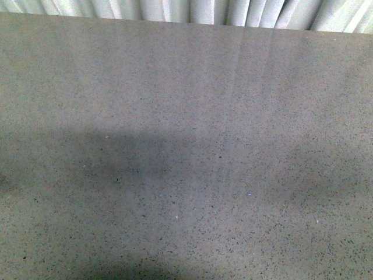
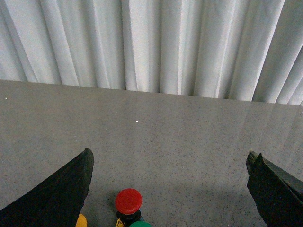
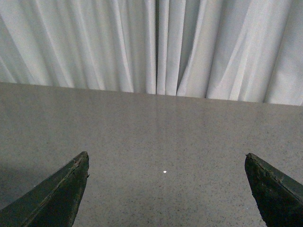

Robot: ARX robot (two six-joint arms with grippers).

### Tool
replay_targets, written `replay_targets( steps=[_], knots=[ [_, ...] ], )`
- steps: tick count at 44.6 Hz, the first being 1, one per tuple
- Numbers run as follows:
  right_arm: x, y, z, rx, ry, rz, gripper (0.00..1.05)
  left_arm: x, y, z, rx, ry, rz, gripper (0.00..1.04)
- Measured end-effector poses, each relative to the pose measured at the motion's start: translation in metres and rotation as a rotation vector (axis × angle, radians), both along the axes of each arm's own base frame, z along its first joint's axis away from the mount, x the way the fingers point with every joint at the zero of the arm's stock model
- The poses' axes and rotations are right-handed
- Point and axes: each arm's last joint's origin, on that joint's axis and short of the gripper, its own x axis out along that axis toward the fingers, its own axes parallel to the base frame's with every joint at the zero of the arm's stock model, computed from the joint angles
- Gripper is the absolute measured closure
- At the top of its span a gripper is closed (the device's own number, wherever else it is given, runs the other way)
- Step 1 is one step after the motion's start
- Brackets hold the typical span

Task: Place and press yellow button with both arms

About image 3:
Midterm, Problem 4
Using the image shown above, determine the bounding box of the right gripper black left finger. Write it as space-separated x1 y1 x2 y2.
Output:
0 151 89 227

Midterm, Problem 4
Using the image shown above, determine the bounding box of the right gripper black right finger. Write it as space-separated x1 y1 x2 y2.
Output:
244 153 303 227

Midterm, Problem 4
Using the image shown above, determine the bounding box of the white pleated curtain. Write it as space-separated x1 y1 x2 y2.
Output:
0 0 303 105

